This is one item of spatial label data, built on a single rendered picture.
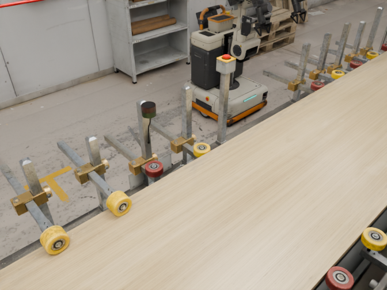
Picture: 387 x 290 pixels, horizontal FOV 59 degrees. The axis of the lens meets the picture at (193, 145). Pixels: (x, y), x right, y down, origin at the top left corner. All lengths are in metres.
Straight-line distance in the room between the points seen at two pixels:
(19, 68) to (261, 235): 3.35
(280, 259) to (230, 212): 0.25
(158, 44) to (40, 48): 1.58
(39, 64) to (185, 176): 2.96
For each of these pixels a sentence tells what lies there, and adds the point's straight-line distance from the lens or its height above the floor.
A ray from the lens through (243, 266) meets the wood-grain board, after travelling 1.20.
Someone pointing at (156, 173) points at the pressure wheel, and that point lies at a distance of 1.51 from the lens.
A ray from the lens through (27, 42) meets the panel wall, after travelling 4.07.
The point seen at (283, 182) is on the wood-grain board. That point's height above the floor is 0.90.
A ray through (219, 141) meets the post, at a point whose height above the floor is 0.73.
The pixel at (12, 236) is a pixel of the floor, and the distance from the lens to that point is 2.70.
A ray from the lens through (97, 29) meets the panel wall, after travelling 4.36.
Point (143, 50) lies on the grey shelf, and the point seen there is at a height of 0.17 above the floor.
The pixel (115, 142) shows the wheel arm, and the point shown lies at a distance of 1.77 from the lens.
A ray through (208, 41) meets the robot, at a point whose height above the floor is 0.78.
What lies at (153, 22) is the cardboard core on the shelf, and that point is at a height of 0.57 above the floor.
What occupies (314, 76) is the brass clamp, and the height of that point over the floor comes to 0.84.
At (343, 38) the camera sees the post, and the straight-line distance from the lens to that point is 2.79.
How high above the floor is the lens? 1.88
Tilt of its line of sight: 36 degrees down
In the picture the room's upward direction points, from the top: straight up
